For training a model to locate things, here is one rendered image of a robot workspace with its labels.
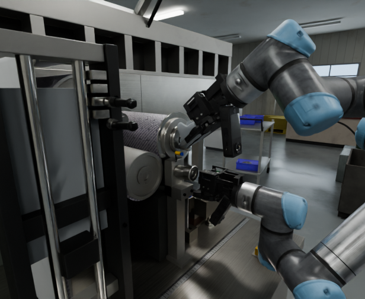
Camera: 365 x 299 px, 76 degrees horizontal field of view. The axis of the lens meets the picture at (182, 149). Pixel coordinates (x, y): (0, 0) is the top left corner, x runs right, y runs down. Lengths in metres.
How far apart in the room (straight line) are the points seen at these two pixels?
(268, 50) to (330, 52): 8.79
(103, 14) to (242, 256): 0.89
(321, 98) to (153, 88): 0.74
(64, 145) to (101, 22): 0.62
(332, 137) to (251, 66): 6.44
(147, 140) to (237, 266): 0.43
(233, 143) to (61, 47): 0.36
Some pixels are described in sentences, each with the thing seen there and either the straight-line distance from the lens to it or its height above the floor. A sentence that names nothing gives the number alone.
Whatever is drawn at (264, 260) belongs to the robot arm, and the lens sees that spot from 0.66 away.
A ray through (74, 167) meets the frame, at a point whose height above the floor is 1.27.
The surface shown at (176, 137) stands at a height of 1.26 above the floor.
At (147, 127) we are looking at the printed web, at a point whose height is 1.28.
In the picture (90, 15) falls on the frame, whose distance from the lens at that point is 0.90.
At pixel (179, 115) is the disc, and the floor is 1.31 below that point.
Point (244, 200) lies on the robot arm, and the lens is 0.61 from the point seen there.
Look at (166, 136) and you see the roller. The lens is 0.60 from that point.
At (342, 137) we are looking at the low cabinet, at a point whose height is 0.27.
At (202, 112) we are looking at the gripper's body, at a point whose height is 1.33.
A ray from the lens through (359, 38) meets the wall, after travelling 9.24.
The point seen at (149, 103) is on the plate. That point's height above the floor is 1.33.
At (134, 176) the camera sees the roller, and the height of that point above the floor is 1.18.
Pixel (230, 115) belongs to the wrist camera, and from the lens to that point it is 0.51.
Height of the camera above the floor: 1.38
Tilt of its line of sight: 14 degrees down
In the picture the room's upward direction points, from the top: straight up
